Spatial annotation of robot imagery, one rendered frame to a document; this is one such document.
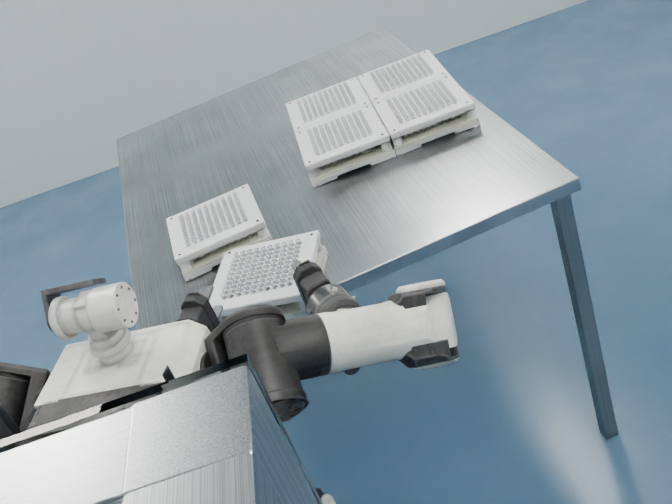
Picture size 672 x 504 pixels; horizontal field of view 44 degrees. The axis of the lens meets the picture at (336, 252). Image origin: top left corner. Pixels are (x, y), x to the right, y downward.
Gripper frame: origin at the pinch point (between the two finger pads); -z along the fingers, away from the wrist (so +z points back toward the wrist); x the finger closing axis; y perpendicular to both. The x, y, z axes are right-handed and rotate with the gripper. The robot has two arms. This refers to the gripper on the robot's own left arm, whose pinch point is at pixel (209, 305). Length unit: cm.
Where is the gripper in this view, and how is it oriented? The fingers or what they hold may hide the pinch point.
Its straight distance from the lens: 179.5
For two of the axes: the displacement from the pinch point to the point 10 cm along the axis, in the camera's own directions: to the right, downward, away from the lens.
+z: -2.2, 5.9, -7.7
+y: 9.3, -1.2, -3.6
